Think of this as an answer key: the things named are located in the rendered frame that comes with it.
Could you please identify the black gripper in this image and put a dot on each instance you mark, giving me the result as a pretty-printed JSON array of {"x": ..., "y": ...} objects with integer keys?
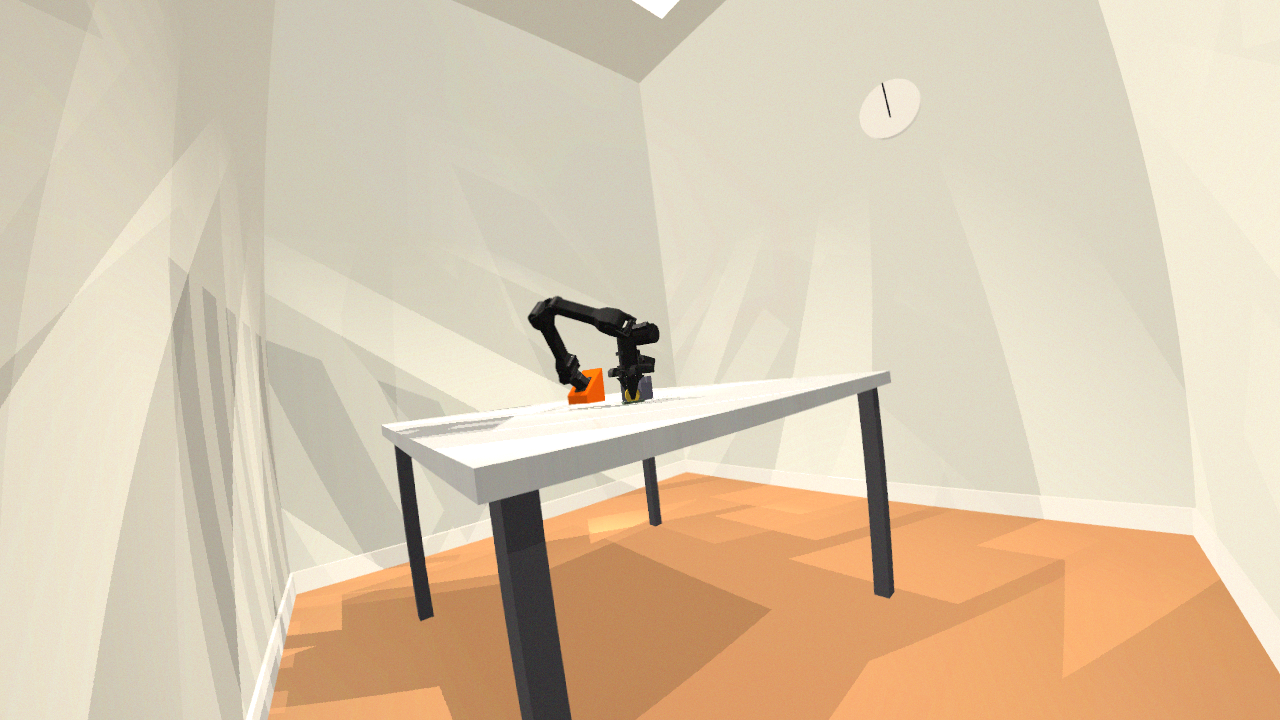
[{"x": 629, "y": 371}]

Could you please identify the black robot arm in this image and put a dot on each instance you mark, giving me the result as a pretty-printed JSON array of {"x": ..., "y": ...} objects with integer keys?
[{"x": 607, "y": 320}]

